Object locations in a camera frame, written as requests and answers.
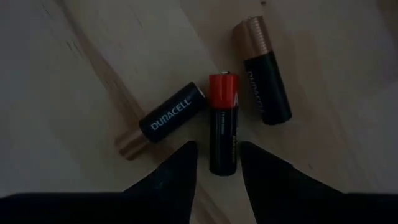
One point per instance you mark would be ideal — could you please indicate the red and black AA battery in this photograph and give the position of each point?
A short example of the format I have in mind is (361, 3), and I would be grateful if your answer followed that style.
(224, 124)

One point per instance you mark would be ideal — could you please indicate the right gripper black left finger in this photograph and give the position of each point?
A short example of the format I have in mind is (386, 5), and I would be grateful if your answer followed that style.
(174, 186)

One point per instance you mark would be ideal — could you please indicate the black copper Duracell battery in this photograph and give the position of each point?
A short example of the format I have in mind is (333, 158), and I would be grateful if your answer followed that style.
(171, 113)
(267, 84)

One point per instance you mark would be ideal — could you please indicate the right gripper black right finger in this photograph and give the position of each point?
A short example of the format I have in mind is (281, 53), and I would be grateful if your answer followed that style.
(280, 193)

